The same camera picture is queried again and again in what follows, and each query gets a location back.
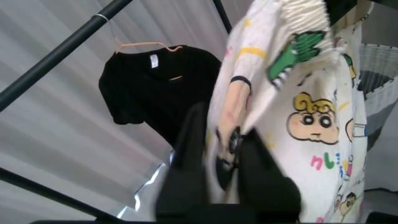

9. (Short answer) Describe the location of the white curtain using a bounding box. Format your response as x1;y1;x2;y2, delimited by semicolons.
0;0;255;223

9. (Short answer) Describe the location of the black clothes rack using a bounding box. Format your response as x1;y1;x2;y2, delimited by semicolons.
0;0;233;223

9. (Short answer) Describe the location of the black t-shirt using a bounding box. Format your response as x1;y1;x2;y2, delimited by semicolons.
98;45;223;147

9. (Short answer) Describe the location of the cream printed garment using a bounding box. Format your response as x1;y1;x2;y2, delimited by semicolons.
204;0;376;223

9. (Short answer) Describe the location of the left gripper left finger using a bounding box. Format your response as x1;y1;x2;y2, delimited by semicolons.
155;101;209;216

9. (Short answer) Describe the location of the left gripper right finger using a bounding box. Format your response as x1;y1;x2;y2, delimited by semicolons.
237;127;302;216

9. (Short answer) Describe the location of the pink clothes hanger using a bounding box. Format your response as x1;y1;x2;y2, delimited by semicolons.
104;17;185;82

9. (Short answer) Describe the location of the white laundry basket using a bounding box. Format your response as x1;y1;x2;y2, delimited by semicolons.
356;42;398;153

